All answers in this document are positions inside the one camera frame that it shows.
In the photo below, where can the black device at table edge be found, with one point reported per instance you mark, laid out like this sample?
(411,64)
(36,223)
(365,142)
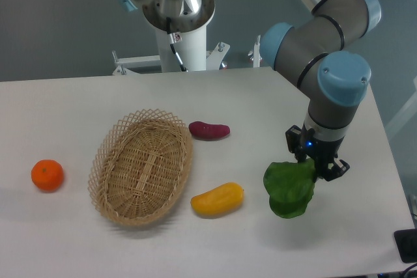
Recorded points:
(406,244)

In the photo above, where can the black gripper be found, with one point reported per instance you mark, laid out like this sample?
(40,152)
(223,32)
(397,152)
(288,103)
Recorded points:
(324,153)

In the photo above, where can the green leafy vegetable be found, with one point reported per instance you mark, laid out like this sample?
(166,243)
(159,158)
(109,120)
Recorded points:
(290,187)

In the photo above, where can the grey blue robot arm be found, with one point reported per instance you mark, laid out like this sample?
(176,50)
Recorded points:
(312,58)

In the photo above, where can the orange tangerine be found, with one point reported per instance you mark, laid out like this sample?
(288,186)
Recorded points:
(47,175)

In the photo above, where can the woven wicker basket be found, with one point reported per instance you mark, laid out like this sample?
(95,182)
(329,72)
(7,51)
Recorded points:
(141,168)

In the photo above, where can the yellow bell pepper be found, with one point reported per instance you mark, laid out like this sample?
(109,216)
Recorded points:
(218,201)

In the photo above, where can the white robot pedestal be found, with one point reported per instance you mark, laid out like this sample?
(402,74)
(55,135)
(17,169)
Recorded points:
(180,27)

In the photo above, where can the purple sweet potato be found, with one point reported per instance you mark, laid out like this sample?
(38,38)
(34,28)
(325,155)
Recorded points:
(208,132)

